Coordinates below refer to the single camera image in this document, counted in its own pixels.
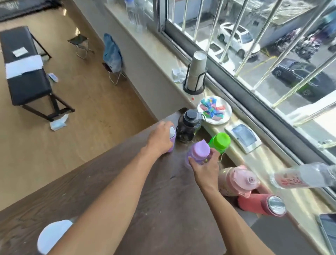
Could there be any folding chair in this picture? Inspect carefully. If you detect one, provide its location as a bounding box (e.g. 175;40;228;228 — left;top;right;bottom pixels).
102;62;127;85

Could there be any green lidded water bottle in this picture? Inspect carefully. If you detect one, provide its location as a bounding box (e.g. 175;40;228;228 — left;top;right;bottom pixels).
208;132;232;161

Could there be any purple bottle with silver lid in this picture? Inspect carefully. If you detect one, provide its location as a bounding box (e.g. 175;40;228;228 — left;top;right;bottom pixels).
168;126;177;153

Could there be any white plate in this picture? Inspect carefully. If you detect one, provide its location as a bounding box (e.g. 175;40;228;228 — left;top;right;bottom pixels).
197;96;233;126

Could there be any pile of colourful candies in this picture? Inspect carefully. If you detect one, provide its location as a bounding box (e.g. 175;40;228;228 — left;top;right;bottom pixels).
200;98;227;121

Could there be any black car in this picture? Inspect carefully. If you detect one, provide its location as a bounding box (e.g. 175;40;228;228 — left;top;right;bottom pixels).
271;58;336;103

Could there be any pink water bottle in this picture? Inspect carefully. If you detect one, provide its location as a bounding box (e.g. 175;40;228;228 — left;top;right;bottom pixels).
218;165;261;198

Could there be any row of steel window bars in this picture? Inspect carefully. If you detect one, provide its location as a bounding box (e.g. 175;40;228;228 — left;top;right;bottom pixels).
168;0;336;126

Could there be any white digital scale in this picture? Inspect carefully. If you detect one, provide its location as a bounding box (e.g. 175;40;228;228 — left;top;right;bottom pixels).
225;123;262;154

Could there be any grey window frame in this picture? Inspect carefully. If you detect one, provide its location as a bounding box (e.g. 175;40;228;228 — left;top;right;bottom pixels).
153;0;336;172

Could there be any crumpled white paper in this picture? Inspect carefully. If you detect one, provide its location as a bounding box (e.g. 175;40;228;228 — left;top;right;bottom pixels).
171;67;187;84

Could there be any white round lid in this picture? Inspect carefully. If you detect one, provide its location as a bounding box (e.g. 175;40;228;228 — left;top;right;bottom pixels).
37;220;73;255

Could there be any row of parked motorcycles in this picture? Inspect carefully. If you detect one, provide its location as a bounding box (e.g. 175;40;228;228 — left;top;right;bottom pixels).
273;27;329;62

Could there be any black wire cup holder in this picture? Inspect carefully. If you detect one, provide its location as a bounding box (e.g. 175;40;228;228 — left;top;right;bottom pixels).
183;62;208;95

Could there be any coral thermos with silver lid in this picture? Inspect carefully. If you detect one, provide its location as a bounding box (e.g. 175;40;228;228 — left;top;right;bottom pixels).
237;193;287;218

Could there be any black water bottle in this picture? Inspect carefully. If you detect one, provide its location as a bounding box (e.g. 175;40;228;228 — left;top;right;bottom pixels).
175;108;207;143

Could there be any stack of paper cups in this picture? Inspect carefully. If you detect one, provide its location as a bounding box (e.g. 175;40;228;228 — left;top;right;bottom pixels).
186;51;208;91

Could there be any person's left hand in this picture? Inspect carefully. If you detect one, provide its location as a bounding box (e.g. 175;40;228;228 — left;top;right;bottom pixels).
146;121;176;156

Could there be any person's left forearm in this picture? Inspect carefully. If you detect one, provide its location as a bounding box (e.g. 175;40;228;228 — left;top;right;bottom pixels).
48;146;161;255

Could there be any grey mat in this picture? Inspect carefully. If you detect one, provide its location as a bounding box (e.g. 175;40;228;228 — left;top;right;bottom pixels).
249;215;322;255

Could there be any small white paper sheet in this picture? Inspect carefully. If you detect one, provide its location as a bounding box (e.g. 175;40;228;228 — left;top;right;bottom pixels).
12;47;28;58

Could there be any person's right forearm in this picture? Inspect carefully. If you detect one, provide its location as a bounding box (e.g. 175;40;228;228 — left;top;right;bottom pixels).
199;183;275;255

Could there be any person's right hand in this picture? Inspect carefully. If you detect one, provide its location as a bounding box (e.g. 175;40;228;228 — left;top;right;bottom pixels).
188;149;221;193

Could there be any black padded bench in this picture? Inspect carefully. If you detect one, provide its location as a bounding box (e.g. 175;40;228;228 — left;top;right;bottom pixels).
0;26;76;122

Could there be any black floor mat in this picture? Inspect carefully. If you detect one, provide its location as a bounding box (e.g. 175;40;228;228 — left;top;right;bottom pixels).
0;0;62;22

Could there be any clear bottle with red label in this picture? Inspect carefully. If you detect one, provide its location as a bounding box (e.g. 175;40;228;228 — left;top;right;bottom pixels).
269;162;336;190

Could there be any clear plastic water bottle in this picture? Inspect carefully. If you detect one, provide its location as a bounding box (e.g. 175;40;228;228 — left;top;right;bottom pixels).
124;0;138;26

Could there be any white car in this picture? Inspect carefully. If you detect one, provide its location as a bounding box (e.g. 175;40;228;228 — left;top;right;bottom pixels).
195;41;236;71
217;22;261;58

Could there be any small folding stool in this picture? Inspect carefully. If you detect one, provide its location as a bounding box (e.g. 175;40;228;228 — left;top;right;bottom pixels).
67;34;95;60

